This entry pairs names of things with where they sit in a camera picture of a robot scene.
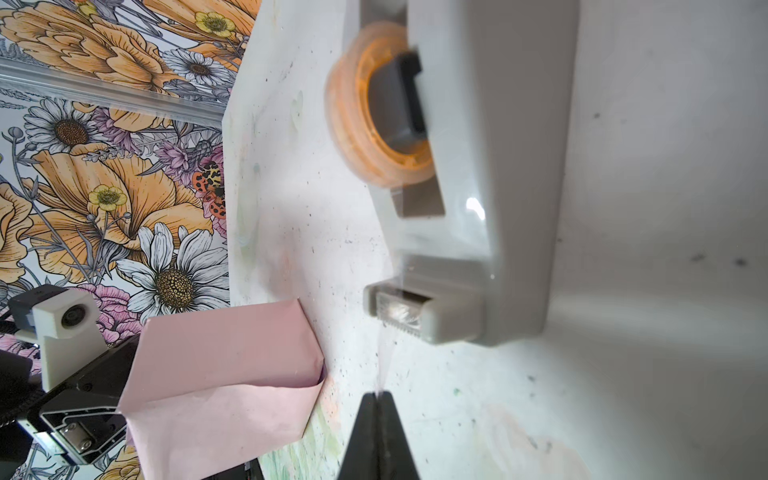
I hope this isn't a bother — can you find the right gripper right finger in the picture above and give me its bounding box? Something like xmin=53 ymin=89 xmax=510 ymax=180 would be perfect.
xmin=376 ymin=391 xmax=420 ymax=480

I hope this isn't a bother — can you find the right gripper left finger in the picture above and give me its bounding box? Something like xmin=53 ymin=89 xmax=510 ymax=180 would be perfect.
xmin=337 ymin=393 xmax=378 ymax=480

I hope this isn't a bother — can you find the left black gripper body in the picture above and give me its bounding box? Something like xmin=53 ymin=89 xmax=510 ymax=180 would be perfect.
xmin=17 ymin=336 xmax=139 ymax=466

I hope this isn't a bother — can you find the grey tape dispenser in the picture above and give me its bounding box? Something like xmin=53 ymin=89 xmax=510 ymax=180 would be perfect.
xmin=325 ymin=1 xmax=580 ymax=346

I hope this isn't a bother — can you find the purple wrapping paper sheet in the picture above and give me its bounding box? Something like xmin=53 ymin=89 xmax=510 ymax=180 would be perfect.
xmin=118 ymin=300 xmax=325 ymax=479

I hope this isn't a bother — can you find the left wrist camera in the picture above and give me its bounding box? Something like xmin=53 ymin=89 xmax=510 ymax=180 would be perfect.
xmin=8 ymin=285 xmax=108 ymax=392

